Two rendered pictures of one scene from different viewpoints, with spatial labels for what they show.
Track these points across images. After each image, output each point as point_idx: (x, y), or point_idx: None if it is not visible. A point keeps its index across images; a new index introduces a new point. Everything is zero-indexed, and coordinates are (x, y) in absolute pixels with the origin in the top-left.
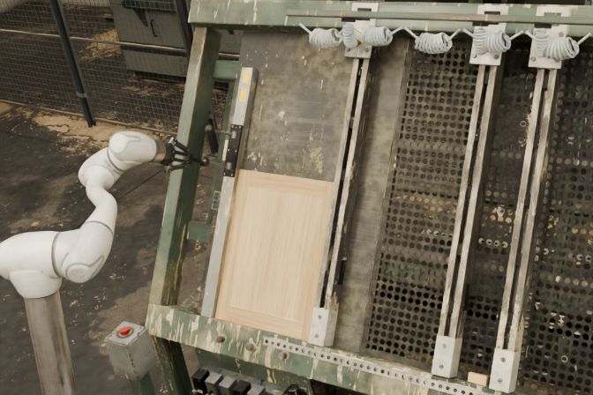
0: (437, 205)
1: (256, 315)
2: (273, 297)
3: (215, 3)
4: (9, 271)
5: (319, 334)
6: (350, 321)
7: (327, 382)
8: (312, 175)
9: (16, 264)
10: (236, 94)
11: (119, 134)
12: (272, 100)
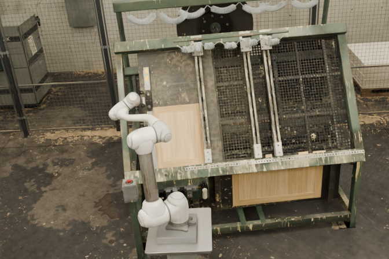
0: (237, 103)
1: (176, 161)
2: (182, 152)
3: (127, 43)
4: (139, 144)
5: (209, 158)
6: (216, 151)
7: (216, 175)
8: (184, 103)
9: (142, 140)
10: (140, 79)
11: (132, 93)
12: (158, 78)
